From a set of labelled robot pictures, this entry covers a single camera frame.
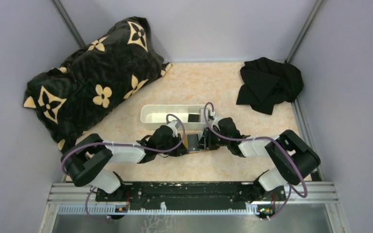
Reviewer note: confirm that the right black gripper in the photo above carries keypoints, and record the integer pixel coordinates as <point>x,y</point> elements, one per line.
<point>209,140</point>

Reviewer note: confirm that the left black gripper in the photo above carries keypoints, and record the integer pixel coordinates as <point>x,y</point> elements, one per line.
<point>180,144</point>

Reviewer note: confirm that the mustard leather card holder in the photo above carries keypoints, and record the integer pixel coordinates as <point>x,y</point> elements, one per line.
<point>200,142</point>

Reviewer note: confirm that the white oblong plastic tray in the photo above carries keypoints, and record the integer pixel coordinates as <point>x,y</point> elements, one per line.
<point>154,115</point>

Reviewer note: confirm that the black VIP credit card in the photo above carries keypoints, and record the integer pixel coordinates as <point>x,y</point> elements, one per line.
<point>192,141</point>

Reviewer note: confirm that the stack of white cards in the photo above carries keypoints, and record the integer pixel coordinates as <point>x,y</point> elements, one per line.
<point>203,115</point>

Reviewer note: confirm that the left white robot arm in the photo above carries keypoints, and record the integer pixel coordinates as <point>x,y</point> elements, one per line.
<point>85,163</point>

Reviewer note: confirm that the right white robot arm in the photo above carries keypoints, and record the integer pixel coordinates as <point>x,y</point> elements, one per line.
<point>293,159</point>

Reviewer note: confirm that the crumpled black cloth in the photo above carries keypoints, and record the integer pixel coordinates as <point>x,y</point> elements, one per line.
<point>267,83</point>

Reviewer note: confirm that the black floral patterned pillow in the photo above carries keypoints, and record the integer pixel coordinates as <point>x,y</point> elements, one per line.
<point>89,84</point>

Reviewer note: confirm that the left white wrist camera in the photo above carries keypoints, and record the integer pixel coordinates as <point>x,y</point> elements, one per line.
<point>174,125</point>

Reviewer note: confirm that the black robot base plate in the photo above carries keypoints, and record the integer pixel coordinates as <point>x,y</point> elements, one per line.
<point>190,196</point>

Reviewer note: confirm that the aluminium frame rail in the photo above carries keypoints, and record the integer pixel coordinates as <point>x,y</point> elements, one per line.
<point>81,200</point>

